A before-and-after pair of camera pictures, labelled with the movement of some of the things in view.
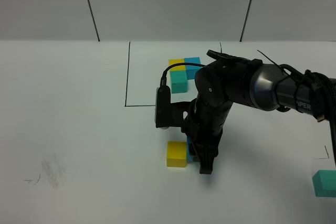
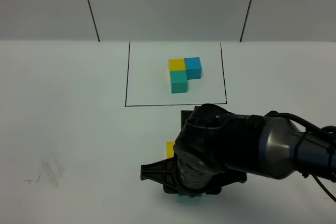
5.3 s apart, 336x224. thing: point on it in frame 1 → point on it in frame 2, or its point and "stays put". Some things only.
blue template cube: x=191 y=70 stays put
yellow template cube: x=177 y=68 stays put
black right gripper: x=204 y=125 → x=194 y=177
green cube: x=324 y=183 → x=184 y=198
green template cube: x=178 y=81 stays put
